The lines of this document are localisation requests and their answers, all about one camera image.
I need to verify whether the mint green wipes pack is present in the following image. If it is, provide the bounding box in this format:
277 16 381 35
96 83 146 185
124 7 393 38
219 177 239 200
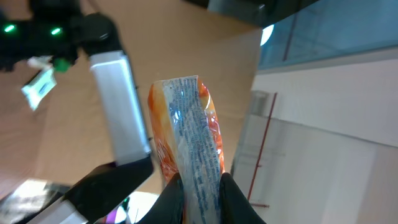
21 68 57 111

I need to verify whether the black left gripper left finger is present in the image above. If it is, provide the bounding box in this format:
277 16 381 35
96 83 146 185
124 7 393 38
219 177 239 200
137 173 184 224

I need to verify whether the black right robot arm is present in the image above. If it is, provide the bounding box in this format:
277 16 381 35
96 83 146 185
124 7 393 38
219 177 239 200
1 57 113 197

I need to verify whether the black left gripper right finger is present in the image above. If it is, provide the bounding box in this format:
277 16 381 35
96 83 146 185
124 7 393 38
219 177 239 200
220 172 266 224

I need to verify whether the orange tissue pack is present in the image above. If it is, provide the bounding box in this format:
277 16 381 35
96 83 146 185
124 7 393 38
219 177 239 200
147 76 225 223

